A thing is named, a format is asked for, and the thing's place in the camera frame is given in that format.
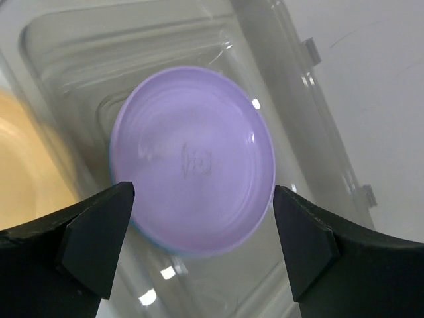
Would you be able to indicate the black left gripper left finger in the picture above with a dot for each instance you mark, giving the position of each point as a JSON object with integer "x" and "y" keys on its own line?
{"x": 64, "y": 264}

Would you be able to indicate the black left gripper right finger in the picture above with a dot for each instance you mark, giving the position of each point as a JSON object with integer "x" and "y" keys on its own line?
{"x": 337, "y": 268}

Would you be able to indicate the orange plastic plate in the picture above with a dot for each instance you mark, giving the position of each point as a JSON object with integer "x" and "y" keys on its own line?
{"x": 32, "y": 184}

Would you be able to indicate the lilac plastic plate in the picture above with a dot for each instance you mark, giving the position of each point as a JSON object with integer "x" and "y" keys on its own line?
{"x": 200, "y": 158}

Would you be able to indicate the clear plastic bin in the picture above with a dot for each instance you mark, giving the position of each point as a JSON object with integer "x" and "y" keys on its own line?
{"x": 75, "y": 62}

